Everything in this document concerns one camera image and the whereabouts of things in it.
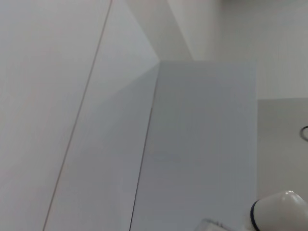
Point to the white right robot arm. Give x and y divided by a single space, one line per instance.
281 211

